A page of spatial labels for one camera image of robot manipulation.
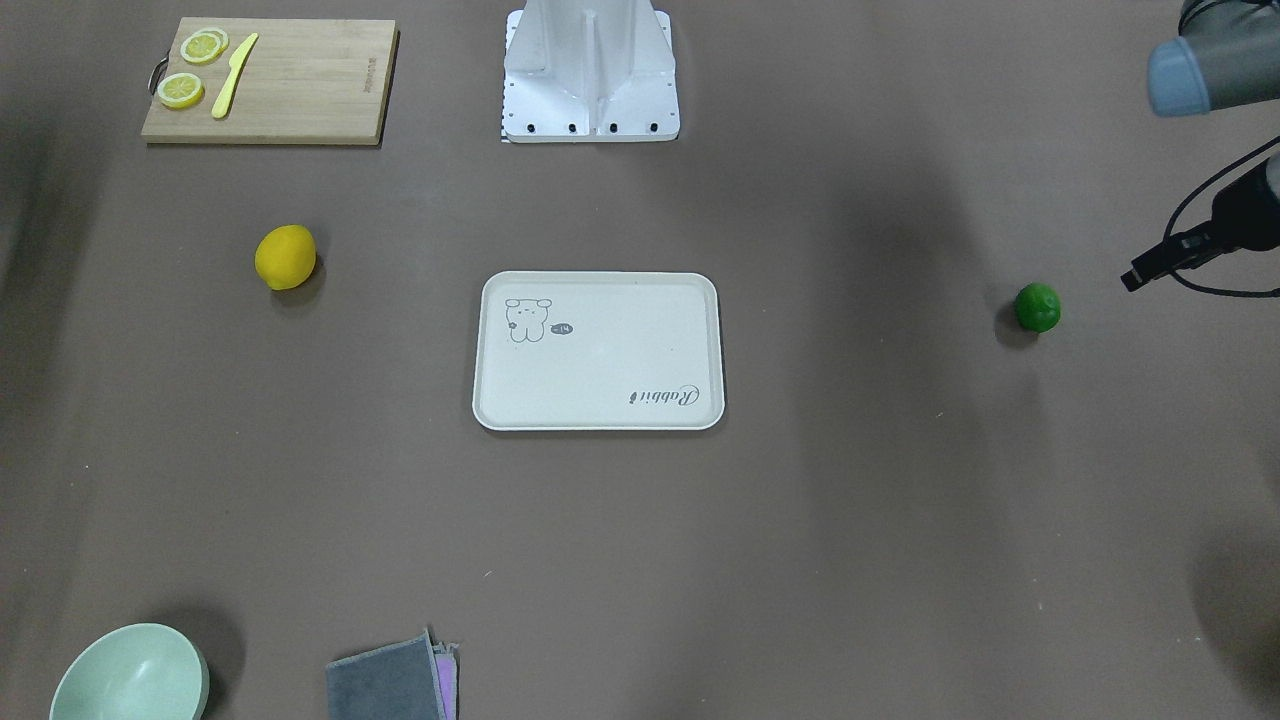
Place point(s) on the mint green bowl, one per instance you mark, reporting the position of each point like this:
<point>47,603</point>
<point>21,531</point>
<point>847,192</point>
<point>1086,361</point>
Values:
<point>139,671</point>

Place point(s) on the yellow plastic knife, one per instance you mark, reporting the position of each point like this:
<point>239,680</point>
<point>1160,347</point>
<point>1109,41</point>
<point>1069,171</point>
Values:
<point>221,107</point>

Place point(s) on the white rabbit print tray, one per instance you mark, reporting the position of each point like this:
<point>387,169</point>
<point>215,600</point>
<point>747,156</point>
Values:
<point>598,351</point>

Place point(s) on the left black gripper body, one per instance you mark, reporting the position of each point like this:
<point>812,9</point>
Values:
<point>1233,213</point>

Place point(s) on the green lime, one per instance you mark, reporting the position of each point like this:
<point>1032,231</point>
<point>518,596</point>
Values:
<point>1037,307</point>

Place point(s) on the grey folded cloth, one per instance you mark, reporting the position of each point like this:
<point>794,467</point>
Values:
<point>414,679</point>

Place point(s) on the yellow lemon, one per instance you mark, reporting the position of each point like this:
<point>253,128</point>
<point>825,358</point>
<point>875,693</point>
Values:
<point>286,257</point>

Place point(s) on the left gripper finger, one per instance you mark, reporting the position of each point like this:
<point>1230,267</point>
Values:
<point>1180,251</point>

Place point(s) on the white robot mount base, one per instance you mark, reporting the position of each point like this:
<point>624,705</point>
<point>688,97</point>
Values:
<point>589,72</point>

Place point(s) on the wooden cutting board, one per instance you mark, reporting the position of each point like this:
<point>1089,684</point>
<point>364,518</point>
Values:
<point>307,82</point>

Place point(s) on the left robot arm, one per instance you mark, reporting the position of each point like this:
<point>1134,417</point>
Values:
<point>1225,55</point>

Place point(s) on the lemon slice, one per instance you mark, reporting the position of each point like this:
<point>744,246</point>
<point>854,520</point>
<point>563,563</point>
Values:
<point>204,45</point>
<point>179,91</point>

